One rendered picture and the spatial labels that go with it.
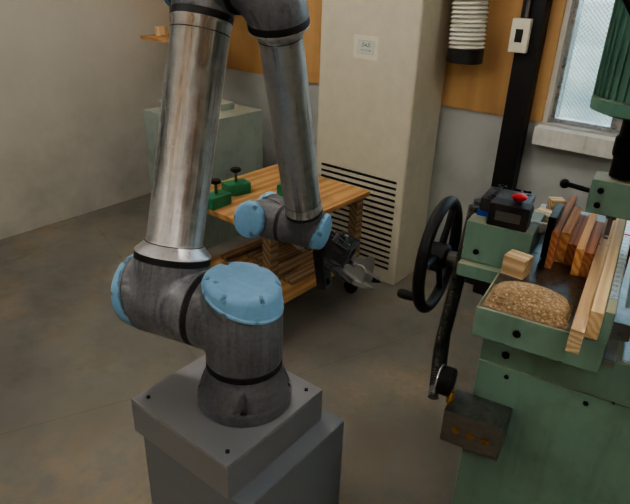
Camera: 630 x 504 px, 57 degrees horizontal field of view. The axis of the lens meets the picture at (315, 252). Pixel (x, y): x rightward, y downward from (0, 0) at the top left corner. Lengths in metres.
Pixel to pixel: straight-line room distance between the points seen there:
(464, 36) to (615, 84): 1.49
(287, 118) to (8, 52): 2.51
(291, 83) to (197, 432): 0.68
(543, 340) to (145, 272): 0.72
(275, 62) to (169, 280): 0.45
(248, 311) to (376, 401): 1.25
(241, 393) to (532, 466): 0.64
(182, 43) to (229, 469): 0.76
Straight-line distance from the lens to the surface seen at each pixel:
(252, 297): 1.03
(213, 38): 1.13
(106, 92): 3.83
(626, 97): 1.18
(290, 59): 1.13
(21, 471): 2.11
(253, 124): 3.31
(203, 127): 1.11
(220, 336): 1.07
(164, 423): 1.19
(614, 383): 1.22
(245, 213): 1.41
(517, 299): 1.05
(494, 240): 1.25
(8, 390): 2.45
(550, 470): 1.38
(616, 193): 1.26
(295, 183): 1.27
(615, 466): 1.33
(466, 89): 2.82
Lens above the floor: 1.42
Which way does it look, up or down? 26 degrees down
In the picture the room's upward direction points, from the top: 2 degrees clockwise
